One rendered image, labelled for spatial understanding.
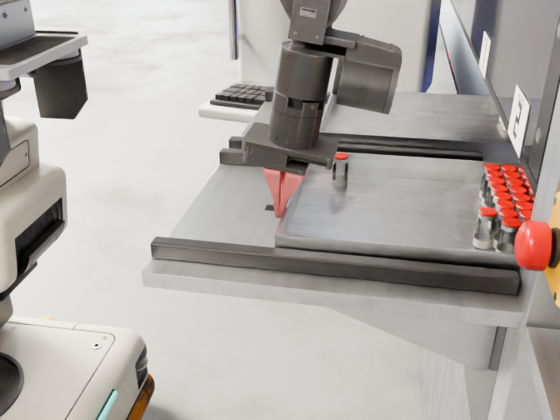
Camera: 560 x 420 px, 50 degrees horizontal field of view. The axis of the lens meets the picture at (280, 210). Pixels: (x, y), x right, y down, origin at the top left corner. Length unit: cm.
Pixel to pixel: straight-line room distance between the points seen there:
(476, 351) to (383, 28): 93
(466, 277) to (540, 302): 8
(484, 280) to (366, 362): 127
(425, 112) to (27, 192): 74
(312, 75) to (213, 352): 140
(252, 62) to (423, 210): 94
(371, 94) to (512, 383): 33
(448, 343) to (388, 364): 113
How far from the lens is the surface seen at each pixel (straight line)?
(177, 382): 184
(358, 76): 62
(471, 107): 123
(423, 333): 77
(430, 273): 65
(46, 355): 158
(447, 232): 76
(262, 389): 179
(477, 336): 77
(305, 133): 65
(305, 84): 63
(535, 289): 62
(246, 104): 144
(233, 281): 65
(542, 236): 51
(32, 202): 112
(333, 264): 65
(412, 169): 89
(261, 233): 74
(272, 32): 161
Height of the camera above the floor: 124
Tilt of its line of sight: 27 degrees down
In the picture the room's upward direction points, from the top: straight up
